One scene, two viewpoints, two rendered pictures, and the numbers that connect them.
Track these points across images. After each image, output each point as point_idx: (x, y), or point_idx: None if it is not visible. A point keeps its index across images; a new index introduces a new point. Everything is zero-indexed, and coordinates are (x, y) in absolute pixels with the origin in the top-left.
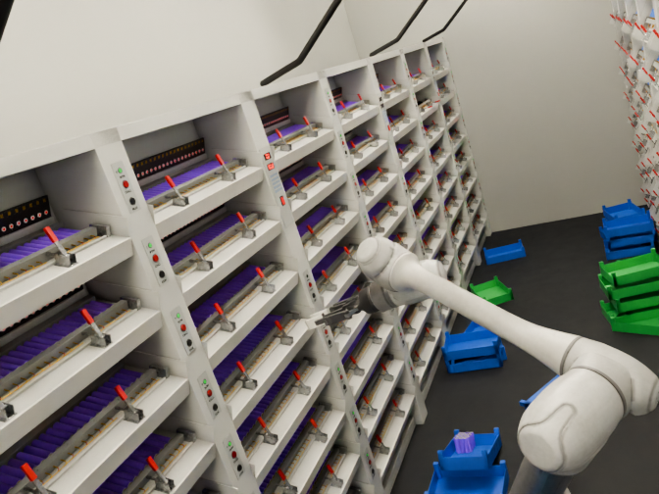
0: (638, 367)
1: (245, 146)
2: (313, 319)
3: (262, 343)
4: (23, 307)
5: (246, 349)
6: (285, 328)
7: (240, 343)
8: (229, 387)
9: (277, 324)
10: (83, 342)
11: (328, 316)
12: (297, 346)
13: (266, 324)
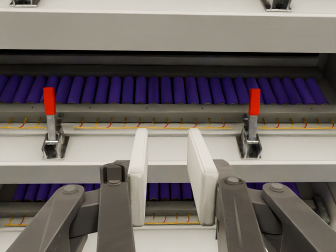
0: None
1: None
2: (133, 148)
3: (199, 107)
4: None
5: (169, 94)
6: (292, 125)
7: (186, 80)
8: (38, 119)
9: (250, 98)
10: None
11: (65, 209)
12: (265, 172)
13: (275, 90)
